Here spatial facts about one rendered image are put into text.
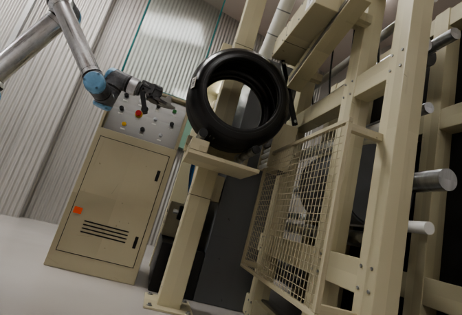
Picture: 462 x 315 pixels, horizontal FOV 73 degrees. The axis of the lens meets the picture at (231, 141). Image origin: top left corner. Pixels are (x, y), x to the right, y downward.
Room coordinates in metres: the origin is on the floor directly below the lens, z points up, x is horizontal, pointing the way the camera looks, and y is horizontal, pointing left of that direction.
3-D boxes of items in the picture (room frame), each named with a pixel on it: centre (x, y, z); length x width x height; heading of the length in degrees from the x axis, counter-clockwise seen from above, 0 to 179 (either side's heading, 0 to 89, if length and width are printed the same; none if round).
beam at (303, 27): (1.60, -0.28, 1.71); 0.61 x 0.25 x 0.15; 10
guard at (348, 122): (1.50, -0.33, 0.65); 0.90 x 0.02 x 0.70; 10
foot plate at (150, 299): (1.92, 0.10, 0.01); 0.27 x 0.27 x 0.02; 10
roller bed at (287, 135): (1.96, -0.30, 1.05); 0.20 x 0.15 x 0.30; 10
